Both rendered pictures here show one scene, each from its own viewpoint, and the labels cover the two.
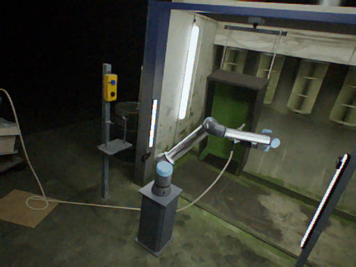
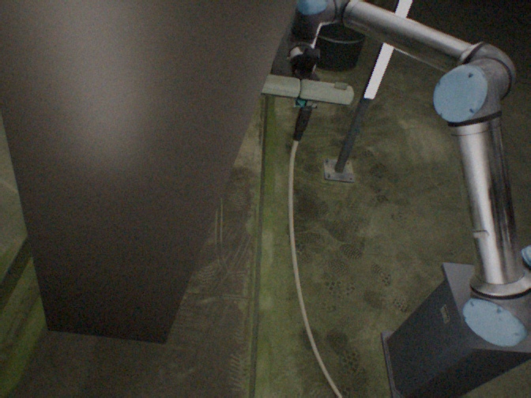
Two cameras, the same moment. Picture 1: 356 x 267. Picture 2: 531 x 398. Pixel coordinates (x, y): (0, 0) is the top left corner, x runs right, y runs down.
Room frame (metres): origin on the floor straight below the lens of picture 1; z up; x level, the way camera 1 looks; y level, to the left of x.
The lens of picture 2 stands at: (2.80, 0.16, 1.72)
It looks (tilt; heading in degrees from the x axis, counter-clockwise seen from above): 48 degrees down; 235
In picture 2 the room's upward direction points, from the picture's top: 11 degrees clockwise
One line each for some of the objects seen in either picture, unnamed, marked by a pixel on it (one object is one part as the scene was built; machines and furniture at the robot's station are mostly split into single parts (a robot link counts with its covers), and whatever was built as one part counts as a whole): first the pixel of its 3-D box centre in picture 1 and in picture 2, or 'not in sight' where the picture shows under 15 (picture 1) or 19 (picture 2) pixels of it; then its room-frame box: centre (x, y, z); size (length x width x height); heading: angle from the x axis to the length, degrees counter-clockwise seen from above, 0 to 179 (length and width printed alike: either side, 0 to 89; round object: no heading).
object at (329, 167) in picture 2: not in sight; (338, 170); (1.32, -1.15, 0.01); 0.20 x 0.20 x 0.01; 61
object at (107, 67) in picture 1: (105, 139); not in sight; (2.23, 0.80, 0.82); 0.06 x 0.06 x 1.64; 61
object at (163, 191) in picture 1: (161, 185); not in sight; (1.71, 0.07, 0.69); 0.19 x 0.19 x 0.10
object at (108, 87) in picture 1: (110, 87); not in sight; (2.20, 0.75, 1.42); 0.12 x 0.06 x 0.26; 151
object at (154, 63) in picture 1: (149, 106); not in sight; (2.65, 0.40, 1.14); 0.18 x 0.18 x 2.29; 61
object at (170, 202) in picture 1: (157, 216); (451, 341); (1.71, 0.07, 0.32); 0.31 x 0.31 x 0.64; 61
